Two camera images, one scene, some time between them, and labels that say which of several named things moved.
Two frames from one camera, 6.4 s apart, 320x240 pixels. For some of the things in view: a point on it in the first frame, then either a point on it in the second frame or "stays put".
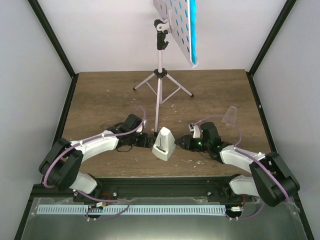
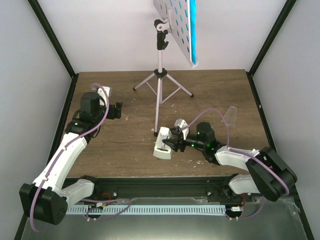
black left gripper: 143,143 -> 112,115
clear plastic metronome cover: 230,114 stays put
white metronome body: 165,144 stays put
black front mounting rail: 188,189 stays put
